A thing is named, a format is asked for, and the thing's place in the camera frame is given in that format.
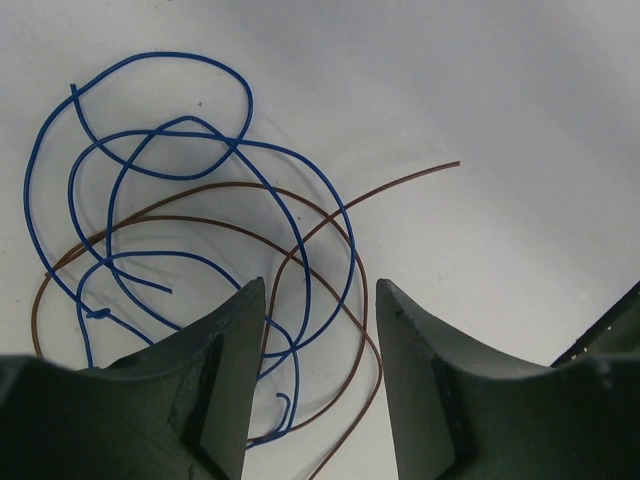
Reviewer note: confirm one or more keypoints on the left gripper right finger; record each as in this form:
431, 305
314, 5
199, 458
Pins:
460, 409

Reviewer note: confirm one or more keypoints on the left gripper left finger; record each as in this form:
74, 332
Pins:
178, 409

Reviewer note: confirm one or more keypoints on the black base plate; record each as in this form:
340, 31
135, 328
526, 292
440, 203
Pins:
617, 331

